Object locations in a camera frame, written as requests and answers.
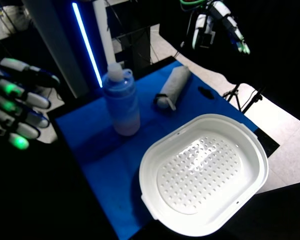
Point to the grey white column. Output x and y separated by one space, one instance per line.
52 45

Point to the blue LED light strip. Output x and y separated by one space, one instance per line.
86 42

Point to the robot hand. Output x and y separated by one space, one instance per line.
32 98
225 17

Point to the grey umbrella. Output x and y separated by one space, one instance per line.
175 82

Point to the white round tube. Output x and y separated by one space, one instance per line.
105 37

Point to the black metal frame stand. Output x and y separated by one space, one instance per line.
140 50

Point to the white perforated plastic basin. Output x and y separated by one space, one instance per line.
200 175

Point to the blue table cloth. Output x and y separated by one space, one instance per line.
90 140

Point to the blue pink water bottle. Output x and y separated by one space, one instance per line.
122 110

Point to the small black object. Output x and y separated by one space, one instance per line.
206 93

